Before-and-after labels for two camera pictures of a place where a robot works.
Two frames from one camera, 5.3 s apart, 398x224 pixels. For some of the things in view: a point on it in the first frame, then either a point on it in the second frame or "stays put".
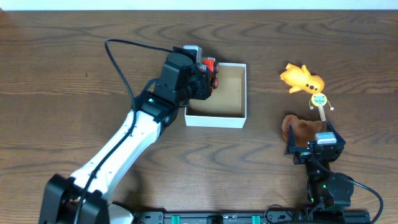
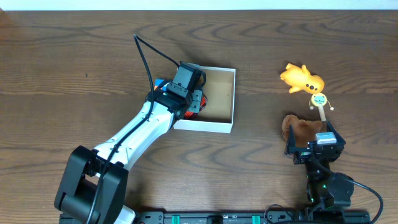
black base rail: (240, 217) stays put
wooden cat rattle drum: (320, 99) stays put
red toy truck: (212, 68) → (198, 103)
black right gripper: (303, 154) stays put
